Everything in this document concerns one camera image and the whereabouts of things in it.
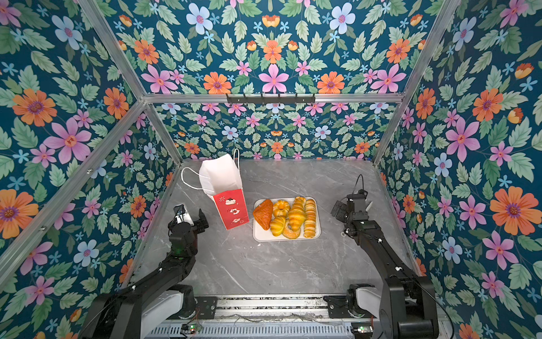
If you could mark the yellow bundt fake bread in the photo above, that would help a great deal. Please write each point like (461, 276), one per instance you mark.
(281, 208)

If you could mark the white plastic tray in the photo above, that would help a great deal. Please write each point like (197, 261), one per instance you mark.
(262, 235)

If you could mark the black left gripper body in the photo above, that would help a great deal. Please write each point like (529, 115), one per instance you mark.
(195, 229)

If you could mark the black hook rail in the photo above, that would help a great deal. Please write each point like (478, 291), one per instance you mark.
(261, 99)

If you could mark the golden croissant fake bread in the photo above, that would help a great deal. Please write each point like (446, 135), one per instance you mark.
(297, 215)

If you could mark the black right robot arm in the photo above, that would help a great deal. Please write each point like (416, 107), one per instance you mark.
(406, 306)

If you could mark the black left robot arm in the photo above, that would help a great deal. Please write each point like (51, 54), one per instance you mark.
(121, 315)

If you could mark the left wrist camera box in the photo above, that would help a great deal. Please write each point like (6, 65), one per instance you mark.
(181, 215)

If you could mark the long yellow fake bread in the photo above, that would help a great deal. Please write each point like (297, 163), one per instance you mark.
(309, 226)

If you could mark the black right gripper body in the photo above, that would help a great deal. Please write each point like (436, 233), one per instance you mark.
(343, 215)

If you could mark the red white paper bag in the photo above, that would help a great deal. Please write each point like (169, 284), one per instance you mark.
(220, 180)

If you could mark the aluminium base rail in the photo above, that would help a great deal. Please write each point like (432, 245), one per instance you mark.
(321, 308)

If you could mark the orange round fake bread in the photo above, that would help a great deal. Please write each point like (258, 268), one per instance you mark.
(290, 233)

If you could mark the small yellow fake bun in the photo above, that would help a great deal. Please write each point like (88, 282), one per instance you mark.
(277, 225)

